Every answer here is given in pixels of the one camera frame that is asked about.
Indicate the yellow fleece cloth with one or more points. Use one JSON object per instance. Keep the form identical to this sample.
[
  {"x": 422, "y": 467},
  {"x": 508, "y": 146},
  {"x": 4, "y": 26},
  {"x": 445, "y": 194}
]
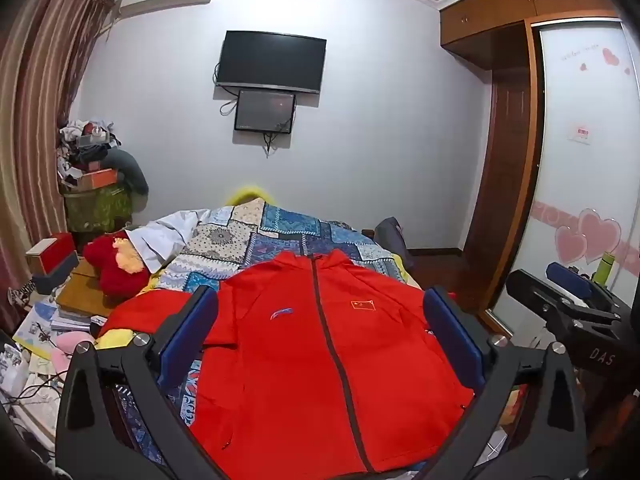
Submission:
[{"x": 247, "y": 194}]

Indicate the flat wooden box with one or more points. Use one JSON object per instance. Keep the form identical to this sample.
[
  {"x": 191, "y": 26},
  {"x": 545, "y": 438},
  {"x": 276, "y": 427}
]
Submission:
[{"x": 82, "y": 295}]

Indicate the dark grey box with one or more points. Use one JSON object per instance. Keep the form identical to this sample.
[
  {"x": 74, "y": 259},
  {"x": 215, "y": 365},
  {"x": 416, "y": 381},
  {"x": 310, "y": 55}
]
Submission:
[{"x": 57, "y": 280}]

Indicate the blue patchwork blanket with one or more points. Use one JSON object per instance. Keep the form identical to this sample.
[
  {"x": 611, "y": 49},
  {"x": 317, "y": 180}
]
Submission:
[{"x": 280, "y": 240}]

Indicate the black wall television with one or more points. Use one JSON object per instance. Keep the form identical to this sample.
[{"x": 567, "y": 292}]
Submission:
[{"x": 270, "y": 62}]

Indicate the brown wooden door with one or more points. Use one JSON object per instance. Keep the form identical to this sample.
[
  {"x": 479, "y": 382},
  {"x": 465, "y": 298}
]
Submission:
[{"x": 500, "y": 175}]

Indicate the brown wooden wardrobe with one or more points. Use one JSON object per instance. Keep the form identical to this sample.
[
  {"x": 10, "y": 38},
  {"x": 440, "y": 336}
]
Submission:
[{"x": 492, "y": 10}]

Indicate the pile of mixed clothes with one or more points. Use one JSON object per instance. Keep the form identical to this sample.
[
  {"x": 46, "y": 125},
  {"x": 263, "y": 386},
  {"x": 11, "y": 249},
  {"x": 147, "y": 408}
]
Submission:
[{"x": 82, "y": 142}]

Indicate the red and white box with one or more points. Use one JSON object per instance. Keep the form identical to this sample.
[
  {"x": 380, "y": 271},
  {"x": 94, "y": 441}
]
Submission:
[{"x": 52, "y": 255}]

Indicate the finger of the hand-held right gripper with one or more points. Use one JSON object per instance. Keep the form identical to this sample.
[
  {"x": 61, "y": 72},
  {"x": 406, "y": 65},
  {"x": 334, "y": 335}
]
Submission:
[
  {"x": 530, "y": 292},
  {"x": 567, "y": 275}
]

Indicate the wooden bed post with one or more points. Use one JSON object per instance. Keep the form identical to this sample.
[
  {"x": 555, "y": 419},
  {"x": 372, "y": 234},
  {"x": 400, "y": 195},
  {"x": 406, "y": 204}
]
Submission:
[{"x": 368, "y": 233}]

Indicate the white cloth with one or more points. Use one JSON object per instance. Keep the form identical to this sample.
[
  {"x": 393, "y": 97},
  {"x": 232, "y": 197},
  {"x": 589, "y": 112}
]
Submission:
[{"x": 160, "y": 240}]

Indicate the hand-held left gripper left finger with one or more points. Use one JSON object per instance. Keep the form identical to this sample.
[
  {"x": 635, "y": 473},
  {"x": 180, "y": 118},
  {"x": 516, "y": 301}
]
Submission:
[{"x": 192, "y": 332}]

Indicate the red plush toy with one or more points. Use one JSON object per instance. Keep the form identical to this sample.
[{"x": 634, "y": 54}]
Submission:
[{"x": 112, "y": 270}]

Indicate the striped brown curtain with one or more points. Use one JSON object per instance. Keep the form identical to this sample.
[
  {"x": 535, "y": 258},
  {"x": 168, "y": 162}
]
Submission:
[{"x": 30, "y": 110}]

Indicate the small black wall monitor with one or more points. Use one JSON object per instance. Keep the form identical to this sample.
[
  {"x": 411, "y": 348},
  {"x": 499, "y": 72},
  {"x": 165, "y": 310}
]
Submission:
[{"x": 264, "y": 111}]

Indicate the orange box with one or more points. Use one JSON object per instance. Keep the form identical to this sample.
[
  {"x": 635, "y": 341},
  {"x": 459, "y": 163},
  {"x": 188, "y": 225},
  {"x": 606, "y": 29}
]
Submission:
[{"x": 97, "y": 179}]

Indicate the dark grey bag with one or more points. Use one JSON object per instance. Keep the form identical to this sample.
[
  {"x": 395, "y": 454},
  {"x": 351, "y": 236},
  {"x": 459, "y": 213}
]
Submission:
[{"x": 392, "y": 240}]

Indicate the pink soft item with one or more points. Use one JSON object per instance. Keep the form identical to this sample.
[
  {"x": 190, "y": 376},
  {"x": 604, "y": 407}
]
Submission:
[{"x": 67, "y": 350}]

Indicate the green patterned cloth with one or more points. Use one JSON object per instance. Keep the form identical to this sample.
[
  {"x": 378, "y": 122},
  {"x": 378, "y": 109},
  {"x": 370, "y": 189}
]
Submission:
[{"x": 97, "y": 207}]

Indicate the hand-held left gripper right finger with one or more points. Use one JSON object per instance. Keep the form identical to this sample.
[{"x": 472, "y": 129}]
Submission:
[{"x": 452, "y": 335}]

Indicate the white heart-print sliding door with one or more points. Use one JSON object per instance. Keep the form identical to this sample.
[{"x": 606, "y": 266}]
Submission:
[{"x": 585, "y": 170}]

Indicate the red zip jacket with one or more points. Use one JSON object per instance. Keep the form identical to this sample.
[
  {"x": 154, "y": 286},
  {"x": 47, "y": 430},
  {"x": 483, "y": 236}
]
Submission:
[{"x": 300, "y": 360}]

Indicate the green bottle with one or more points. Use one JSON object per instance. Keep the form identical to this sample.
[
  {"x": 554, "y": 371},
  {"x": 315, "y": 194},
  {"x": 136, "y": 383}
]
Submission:
[{"x": 604, "y": 267}]

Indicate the scattered white papers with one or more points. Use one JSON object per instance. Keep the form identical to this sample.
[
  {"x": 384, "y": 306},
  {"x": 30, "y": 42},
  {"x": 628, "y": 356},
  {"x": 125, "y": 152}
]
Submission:
[{"x": 27, "y": 360}]

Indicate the stack of books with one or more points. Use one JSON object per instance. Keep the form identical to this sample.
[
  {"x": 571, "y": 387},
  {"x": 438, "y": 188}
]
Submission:
[{"x": 75, "y": 320}]

